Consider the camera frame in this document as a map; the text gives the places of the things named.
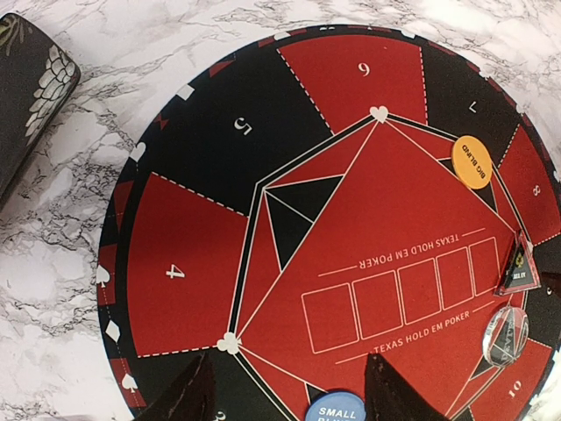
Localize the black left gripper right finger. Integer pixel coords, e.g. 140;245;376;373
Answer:
365;353;447;421

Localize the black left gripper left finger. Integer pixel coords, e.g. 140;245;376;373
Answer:
135;353;217;421

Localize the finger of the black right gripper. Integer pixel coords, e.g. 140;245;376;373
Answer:
539;271;561;298

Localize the triangular all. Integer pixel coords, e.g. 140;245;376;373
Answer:
494;231;541;296

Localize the blue small blind button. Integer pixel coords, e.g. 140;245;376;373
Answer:
304;391;366;421

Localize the orange big blind button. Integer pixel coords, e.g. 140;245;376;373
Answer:
451;135;493;189

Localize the clear round dealer button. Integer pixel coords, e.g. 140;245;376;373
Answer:
482;305;529;367

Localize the round red black poker mat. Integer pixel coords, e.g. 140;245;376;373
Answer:
97;25;560;420

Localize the black floral box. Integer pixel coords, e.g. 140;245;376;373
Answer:
1;12;81;198

